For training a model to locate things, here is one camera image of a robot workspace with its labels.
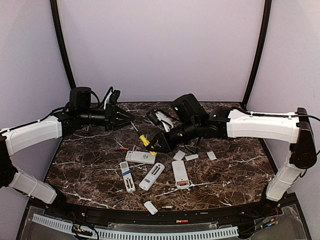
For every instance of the wide white remote control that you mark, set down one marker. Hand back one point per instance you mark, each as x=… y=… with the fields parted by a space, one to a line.
x=140 y=157

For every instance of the white wide remote battery cover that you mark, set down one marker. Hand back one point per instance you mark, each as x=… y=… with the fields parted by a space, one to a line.
x=179 y=155

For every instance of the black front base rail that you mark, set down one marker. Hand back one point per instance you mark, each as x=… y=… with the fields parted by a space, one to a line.
x=102 y=216

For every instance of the yellow handled screwdriver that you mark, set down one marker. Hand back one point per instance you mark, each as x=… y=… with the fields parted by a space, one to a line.
x=140 y=135

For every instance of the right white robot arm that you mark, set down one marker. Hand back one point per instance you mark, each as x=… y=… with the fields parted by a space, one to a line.
x=289 y=136

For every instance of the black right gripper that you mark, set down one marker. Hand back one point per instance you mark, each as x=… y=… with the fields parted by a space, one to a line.
x=164 y=147

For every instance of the white small remote battery cover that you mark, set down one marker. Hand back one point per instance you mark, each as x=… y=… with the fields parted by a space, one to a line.
x=211 y=155

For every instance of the blue batteries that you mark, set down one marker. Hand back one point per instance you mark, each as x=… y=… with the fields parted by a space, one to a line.
x=125 y=173

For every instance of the slim white QR-code remote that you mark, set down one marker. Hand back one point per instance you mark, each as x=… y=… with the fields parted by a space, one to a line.
x=128 y=179

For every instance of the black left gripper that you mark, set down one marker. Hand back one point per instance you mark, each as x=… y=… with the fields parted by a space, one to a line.
x=132 y=117

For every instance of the small white remote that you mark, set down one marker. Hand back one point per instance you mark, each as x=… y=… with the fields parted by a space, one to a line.
x=180 y=173

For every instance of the red battery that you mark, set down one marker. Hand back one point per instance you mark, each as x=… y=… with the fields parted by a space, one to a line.
x=167 y=207
x=183 y=221

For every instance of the black enclosure frame post left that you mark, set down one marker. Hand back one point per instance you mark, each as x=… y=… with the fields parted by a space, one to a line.
x=62 y=45

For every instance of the white slim remote battery cover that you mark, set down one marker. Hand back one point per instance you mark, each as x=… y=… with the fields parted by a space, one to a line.
x=191 y=157

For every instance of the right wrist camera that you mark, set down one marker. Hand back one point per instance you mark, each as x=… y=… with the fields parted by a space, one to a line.
x=157 y=117

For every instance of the white slotted cable duct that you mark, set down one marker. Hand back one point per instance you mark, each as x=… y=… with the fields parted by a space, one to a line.
x=135 y=232

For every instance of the orange batteries in small remote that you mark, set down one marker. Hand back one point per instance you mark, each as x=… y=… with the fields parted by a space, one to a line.
x=182 y=184

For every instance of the white remote with battery bay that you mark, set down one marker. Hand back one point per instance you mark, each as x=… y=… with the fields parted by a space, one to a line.
x=151 y=176

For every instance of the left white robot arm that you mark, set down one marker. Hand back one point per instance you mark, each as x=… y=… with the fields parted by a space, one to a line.
x=29 y=138

